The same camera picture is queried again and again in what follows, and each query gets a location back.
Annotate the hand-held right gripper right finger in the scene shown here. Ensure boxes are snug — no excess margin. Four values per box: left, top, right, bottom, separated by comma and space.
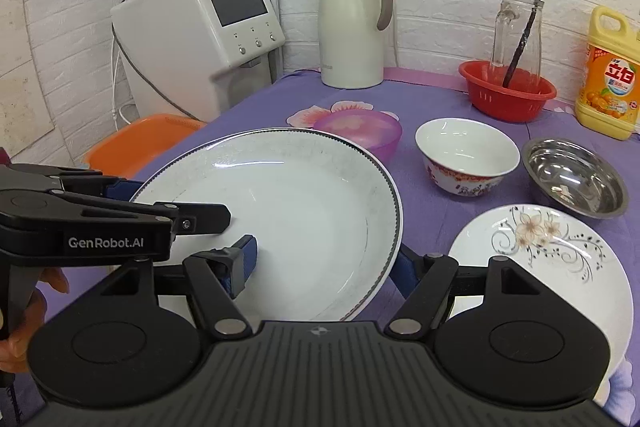
384, 245, 546, 338

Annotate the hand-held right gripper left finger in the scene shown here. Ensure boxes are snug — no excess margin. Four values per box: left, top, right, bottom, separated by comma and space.
100, 234, 258, 341

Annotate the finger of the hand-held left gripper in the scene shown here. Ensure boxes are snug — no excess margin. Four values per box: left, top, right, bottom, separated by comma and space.
154, 202, 234, 239
50, 167, 147, 204

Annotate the large white plate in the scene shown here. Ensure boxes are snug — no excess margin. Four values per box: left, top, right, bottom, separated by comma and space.
129, 128, 404, 323

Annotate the white ceramic floral bowl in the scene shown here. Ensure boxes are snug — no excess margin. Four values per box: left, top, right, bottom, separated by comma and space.
415, 118, 521, 198

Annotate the pink plastic bowl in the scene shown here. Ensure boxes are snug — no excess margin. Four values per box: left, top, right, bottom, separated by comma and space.
312, 111, 403, 155

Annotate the small white floral plate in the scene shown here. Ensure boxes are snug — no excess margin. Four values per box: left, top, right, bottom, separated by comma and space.
447, 204, 634, 408

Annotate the stainless steel bowl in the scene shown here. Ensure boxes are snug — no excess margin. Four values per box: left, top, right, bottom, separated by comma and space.
521, 138, 629, 220

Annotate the person's left hand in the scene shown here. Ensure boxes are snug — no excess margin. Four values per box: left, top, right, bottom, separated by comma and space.
0, 266, 71, 375

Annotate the orange plastic tray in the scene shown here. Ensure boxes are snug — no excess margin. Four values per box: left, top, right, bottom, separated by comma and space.
81, 113, 207, 178

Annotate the purple floral tablecloth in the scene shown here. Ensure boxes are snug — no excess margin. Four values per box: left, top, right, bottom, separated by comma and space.
0, 67, 640, 423

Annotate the white water dispenser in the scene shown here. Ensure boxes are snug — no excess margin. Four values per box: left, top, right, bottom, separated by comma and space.
110, 0, 286, 124

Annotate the red plastic basket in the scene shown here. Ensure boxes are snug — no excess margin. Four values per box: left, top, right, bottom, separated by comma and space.
459, 60, 557, 124

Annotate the white thermos jug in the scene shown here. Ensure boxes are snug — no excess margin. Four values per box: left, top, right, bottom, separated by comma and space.
318, 0, 394, 90

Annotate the black stirring stick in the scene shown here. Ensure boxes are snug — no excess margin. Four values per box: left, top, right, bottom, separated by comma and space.
502, 0, 546, 88

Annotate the glass pitcher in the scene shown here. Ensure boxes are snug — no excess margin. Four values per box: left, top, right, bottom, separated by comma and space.
489, 0, 543, 88

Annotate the yellow detergent bottle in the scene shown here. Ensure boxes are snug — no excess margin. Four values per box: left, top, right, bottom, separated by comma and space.
575, 5, 640, 141

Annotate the white power cord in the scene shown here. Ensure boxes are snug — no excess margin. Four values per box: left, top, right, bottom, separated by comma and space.
112, 37, 133, 122

